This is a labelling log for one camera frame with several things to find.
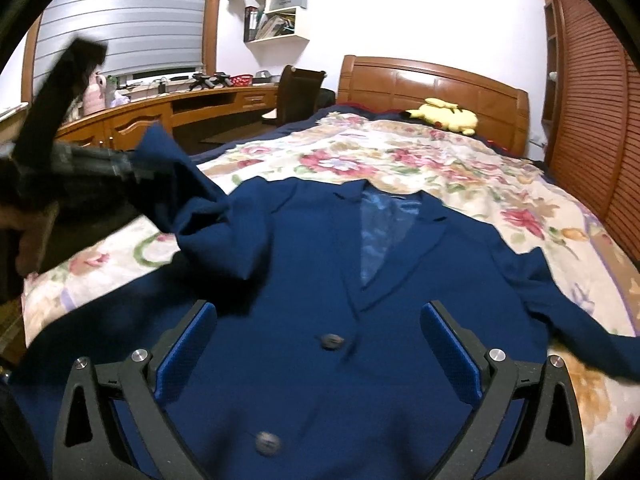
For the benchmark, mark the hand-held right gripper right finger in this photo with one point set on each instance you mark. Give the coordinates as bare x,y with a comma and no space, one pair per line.
450,355

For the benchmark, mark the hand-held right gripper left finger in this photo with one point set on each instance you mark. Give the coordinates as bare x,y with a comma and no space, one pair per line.
185,350

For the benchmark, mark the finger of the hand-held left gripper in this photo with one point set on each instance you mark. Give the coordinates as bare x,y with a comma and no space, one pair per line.
60,95
100,162

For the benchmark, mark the navy blue blazer jacket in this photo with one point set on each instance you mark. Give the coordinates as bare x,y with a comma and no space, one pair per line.
310,310

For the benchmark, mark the person's left hand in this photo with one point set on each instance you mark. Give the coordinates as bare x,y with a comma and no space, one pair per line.
37,240

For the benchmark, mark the pink plush toy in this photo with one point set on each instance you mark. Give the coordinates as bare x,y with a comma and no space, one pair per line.
93,95

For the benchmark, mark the dark cloth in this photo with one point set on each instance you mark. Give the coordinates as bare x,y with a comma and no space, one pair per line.
95,210

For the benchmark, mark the wooden desk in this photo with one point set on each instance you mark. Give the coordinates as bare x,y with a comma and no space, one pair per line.
150,115

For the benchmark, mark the grey window blind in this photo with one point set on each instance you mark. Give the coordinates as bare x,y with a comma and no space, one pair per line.
135,20

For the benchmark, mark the black tripod stand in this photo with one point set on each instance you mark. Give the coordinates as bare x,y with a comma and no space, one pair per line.
212,81

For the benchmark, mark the red basket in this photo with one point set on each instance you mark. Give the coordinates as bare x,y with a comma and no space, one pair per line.
241,79

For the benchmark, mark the floral blanket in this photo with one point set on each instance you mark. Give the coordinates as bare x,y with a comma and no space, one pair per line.
450,170

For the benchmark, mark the black binder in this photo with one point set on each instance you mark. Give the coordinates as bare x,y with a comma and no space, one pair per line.
250,24

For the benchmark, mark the dark wooden chair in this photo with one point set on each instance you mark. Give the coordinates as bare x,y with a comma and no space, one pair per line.
297,95

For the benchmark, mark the yellow plush toy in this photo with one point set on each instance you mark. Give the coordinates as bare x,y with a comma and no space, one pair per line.
447,115

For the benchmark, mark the wooden bed headboard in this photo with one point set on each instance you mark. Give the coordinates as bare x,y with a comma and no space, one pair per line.
440,85

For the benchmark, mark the wooden louvred wardrobe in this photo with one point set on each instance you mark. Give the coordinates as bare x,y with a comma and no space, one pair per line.
590,110

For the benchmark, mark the white wall shelf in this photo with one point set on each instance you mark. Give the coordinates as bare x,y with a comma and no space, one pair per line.
285,15

